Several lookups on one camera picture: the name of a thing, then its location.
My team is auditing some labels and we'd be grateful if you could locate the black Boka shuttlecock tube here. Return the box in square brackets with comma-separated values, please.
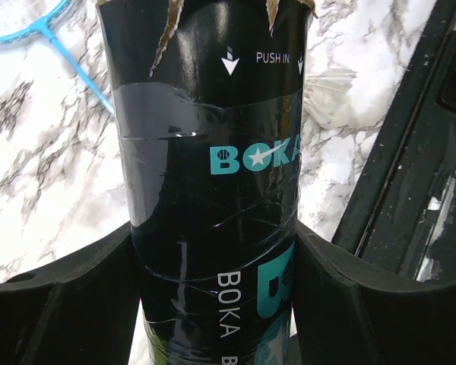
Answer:
[97, 1, 315, 364]

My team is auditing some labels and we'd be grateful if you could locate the light blue badminton racket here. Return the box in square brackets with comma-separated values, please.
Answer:
[0, 0, 115, 115]

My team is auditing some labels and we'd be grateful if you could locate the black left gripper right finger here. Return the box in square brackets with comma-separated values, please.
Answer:
[293, 231, 456, 364]

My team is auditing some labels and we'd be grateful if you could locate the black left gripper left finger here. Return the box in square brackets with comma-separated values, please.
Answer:
[0, 230, 139, 364]

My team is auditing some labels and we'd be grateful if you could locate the white feather shuttlecock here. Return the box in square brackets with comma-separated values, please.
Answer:
[303, 68, 356, 129]

